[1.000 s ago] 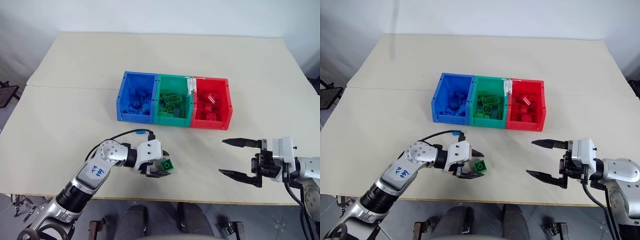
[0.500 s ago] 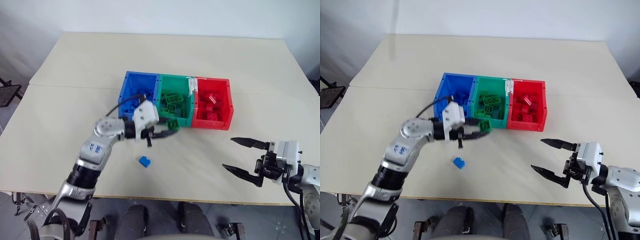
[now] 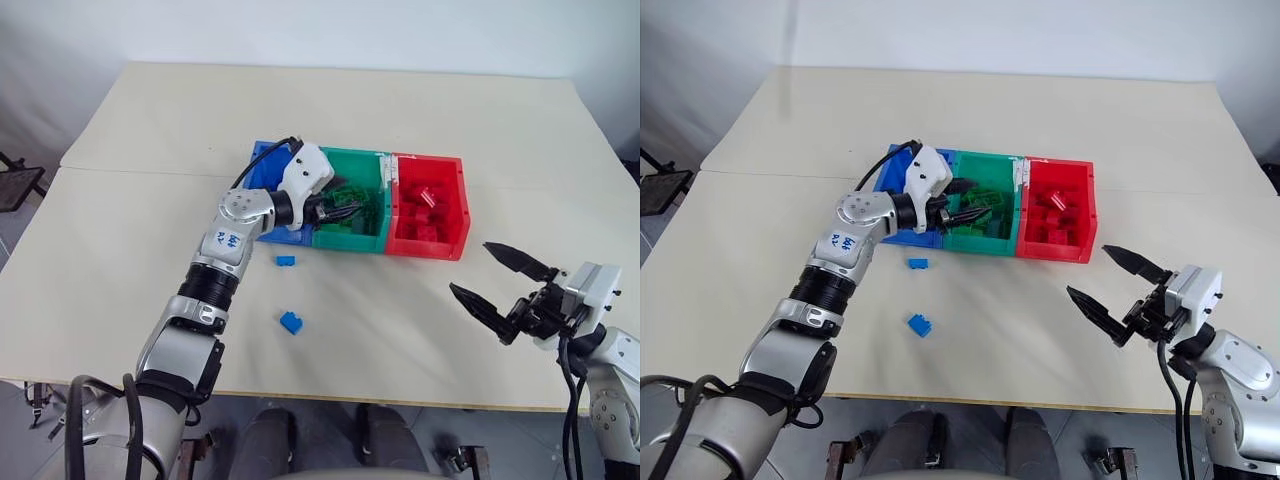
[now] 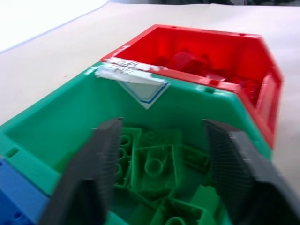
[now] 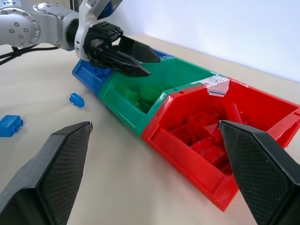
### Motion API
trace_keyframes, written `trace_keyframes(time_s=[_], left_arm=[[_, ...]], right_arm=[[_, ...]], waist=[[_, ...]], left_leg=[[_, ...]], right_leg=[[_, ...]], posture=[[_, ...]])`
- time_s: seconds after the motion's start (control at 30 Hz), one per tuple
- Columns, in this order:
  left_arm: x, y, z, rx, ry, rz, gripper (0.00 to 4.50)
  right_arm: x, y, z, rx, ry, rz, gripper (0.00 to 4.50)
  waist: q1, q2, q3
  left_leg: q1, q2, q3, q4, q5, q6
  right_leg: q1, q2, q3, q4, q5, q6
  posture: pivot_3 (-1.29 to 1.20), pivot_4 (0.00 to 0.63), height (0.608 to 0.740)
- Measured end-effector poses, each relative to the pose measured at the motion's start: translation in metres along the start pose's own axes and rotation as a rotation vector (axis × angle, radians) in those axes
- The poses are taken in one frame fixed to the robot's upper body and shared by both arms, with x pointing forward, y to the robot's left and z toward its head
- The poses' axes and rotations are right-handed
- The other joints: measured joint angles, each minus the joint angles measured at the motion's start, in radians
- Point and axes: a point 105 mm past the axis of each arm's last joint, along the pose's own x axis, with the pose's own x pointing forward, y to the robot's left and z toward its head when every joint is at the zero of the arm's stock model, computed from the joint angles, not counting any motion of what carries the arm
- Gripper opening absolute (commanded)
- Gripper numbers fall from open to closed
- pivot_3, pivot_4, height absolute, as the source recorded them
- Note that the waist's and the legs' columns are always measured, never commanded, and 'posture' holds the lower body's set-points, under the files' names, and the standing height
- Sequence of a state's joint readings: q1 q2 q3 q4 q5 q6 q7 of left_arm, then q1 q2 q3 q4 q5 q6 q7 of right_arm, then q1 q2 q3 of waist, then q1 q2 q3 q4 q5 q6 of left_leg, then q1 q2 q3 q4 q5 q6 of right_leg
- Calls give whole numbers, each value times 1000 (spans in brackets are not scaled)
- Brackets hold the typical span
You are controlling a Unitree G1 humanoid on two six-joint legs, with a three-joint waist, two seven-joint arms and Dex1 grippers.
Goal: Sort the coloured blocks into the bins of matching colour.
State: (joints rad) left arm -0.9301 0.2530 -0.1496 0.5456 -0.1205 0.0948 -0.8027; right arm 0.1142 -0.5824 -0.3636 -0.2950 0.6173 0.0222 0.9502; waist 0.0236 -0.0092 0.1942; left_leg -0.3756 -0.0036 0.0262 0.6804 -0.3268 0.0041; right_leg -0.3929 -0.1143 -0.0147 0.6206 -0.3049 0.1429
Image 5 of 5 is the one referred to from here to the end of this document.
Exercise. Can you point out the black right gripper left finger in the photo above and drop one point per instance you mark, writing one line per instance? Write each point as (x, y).
(54, 168)

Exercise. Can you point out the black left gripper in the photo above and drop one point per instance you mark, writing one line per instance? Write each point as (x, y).
(100, 35)

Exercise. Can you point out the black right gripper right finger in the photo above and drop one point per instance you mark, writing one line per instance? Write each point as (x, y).
(260, 173)

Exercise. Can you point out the green building block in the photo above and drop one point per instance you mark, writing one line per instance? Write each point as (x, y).
(150, 92)
(130, 96)

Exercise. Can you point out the red building block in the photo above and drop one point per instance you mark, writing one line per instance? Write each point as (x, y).
(203, 144)
(216, 155)
(183, 134)
(201, 120)

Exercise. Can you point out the blue plastic bin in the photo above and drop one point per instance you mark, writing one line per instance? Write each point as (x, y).
(82, 70)

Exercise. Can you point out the green plastic bin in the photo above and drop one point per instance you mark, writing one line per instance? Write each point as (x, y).
(122, 110)

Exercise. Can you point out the large blue building block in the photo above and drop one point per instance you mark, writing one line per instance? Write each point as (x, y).
(9, 125)

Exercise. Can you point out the red pyramid block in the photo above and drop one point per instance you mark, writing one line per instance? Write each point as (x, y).
(212, 129)

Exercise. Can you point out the long red block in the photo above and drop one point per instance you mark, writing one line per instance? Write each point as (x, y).
(234, 113)

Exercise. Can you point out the small blue building block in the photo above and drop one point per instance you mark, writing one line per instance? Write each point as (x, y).
(77, 99)

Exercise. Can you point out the red plastic bin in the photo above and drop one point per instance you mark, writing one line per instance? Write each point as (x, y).
(187, 168)

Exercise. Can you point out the torn silver tape label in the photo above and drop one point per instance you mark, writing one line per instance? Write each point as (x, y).
(216, 85)

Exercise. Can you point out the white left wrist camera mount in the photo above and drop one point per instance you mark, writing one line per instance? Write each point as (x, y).
(82, 25)

